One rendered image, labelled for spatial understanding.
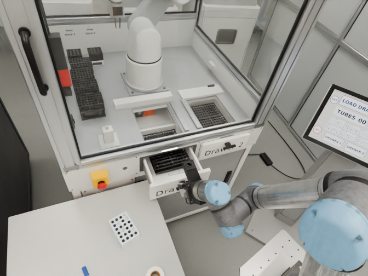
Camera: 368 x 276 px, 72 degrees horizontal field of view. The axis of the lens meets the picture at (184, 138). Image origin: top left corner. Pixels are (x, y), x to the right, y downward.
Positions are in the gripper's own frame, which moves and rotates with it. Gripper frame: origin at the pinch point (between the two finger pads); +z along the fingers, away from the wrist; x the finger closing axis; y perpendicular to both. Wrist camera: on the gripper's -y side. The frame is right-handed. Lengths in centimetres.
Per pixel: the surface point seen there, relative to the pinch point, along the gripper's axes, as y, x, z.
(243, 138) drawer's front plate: -12.7, 42.1, 9.8
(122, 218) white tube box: 8.6, -27.8, 8.3
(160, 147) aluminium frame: -17.6, -4.6, 6.4
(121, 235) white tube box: 14.2, -29.6, 4.3
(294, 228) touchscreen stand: 65, 100, 61
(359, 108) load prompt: -13, 92, -19
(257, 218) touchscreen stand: 51, 76, 72
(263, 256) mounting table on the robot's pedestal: 38.8, 24.7, -8.5
